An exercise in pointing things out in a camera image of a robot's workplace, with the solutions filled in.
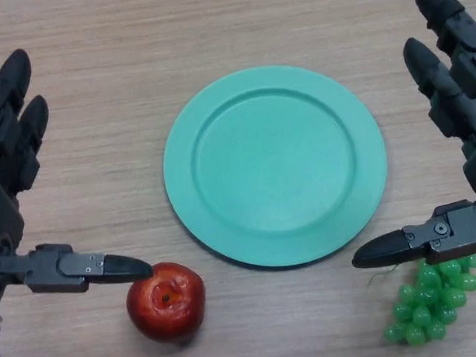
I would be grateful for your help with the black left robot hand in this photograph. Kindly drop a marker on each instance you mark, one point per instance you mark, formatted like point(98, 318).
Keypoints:
point(3, 211)

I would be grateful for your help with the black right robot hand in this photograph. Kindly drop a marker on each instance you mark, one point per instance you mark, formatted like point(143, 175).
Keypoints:
point(470, 227)

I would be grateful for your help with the red apple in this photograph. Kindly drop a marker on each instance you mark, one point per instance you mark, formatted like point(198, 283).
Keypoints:
point(169, 310)

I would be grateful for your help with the green round plate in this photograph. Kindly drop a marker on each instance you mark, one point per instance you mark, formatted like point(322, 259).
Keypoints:
point(273, 163)

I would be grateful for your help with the green grape bunch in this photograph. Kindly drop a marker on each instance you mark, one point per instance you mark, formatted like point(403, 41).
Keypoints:
point(427, 308)

